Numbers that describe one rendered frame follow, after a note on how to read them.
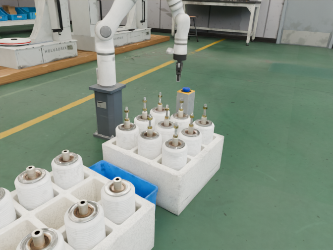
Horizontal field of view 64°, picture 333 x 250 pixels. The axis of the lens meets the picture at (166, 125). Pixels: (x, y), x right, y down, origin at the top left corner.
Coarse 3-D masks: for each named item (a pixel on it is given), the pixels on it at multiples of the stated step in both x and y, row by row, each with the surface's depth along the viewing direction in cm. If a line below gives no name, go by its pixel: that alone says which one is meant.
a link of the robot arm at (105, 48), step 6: (96, 24) 131; (96, 36) 135; (96, 42) 136; (102, 42) 136; (108, 42) 137; (96, 48) 135; (102, 48) 133; (108, 48) 134; (102, 54) 133; (108, 54) 134
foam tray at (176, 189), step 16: (112, 144) 111; (208, 144) 114; (112, 160) 111; (128, 160) 105; (144, 160) 101; (160, 160) 103; (192, 160) 102; (208, 160) 112; (144, 176) 103; (160, 176) 98; (176, 176) 94; (192, 176) 102; (208, 176) 118; (160, 192) 101; (176, 192) 96; (192, 192) 106; (176, 208) 99
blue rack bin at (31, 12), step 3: (21, 9) 542; (24, 9) 574; (27, 9) 580; (30, 9) 579; (33, 9) 576; (24, 12) 542; (27, 12) 537; (30, 12) 536; (33, 12) 542; (27, 15) 542; (30, 15) 539; (33, 15) 545; (27, 18) 545; (30, 18) 542; (33, 18) 547
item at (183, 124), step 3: (171, 117) 122; (189, 117) 122; (171, 120) 121; (174, 120) 120; (177, 120) 119; (180, 120) 119; (183, 120) 119; (186, 120) 120; (189, 120) 121; (174, 123) 120; (180, 123) 119; (183, 123) 119; (186, 123) 120; (189, 123) 122; (180, 126) 120; (183, 126) 120; (186, 126) 121; (177, 129) 121; (180, 129) 120; (177, 132) 121
